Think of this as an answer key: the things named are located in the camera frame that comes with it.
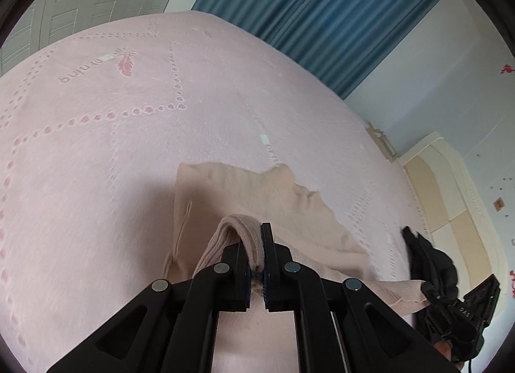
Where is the peach knit sweater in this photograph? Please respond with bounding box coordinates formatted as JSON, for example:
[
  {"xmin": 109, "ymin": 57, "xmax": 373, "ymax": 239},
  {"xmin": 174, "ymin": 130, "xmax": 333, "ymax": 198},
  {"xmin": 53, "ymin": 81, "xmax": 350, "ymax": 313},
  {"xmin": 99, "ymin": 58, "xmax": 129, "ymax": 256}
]
[{"xmin": 163, "ymin": 163, "xmax": 429, "ymax": 315}]

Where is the person's right hand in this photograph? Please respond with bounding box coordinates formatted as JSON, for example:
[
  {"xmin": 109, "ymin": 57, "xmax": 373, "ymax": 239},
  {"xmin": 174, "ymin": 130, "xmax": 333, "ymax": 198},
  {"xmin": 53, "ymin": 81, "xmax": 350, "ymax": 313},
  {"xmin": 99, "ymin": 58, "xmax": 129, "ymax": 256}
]
[{"xmin": 433, "ymin": 341, "xmax": 452, "ymax": 361}]

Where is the black puffer jacket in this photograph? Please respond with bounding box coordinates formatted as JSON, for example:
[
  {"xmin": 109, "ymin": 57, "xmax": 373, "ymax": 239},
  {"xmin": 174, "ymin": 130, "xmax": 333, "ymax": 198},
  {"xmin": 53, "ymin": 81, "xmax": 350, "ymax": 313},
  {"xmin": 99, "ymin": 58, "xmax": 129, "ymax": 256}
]
[{"xmin": 401, "ymin": 227, "xmax": 459, "ymax": 306}]

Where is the cream wooden headboard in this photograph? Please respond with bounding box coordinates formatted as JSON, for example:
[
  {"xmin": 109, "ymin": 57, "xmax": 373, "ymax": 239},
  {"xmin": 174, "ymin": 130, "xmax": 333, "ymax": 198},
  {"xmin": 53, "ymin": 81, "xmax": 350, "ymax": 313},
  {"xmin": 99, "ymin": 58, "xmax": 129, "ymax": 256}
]
[{"xmin": 399, "ymin": 132, "xmax": 509, "ymax": 311}]

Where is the pink bed sheet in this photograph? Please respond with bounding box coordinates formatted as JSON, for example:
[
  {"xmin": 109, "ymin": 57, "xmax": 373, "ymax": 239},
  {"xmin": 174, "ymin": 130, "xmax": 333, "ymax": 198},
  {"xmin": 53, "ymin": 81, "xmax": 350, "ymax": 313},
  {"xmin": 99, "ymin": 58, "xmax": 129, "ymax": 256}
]
[{"xmin": 1, "ymin": 12, "xmax": 422, "ymax": 372}]

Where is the blue curtain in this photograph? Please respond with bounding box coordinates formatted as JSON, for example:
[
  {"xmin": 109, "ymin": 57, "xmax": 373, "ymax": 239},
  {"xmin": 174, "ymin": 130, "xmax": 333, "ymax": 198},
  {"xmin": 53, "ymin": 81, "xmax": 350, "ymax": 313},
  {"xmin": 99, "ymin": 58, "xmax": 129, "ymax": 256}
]
[{"xmin": 193, "ymin": 0, "xmax": 440, "ymax": 99}]

